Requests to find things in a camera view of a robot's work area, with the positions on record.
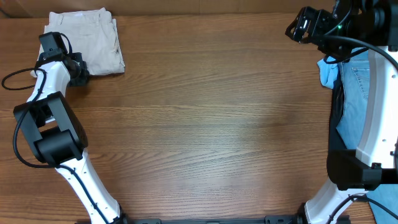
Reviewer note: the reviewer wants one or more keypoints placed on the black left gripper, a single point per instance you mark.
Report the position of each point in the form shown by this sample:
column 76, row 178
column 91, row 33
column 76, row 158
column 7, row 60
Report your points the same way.
column 83, row 79

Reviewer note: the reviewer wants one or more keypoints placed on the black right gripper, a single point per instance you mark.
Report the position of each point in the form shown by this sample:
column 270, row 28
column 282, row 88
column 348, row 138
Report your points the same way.
column 318, row 21

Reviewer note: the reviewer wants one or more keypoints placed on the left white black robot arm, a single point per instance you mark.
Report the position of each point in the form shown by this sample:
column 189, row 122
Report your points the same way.
column 48, row 134

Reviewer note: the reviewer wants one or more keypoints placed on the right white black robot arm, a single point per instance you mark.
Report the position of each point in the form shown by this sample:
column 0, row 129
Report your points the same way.
column 359, row 43

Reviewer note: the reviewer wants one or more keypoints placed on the light blue shirt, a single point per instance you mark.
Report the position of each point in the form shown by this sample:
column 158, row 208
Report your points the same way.
column 328, row 71

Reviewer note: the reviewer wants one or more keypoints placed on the dark navy garment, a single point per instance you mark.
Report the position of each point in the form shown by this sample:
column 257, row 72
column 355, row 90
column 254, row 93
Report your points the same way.
column 335, row 142

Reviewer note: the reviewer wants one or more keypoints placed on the blue denim jeans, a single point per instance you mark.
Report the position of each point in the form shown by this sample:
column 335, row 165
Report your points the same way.
column 355, row 79

